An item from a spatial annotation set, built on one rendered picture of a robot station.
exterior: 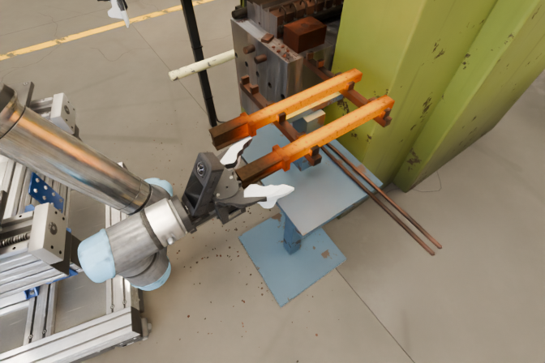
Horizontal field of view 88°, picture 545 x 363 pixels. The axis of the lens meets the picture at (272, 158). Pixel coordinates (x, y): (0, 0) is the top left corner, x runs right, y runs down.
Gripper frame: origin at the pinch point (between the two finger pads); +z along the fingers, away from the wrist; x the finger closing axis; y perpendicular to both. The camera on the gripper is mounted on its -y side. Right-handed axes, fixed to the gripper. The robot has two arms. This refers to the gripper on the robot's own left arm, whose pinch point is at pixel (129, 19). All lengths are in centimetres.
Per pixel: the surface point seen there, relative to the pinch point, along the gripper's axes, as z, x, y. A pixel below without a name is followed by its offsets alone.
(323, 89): -7, 72, -44
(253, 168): -8, 89, -20
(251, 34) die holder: 2.1, 23.5, -40.8
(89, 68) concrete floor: 94, -138, 61
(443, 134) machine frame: 43, 64, -116
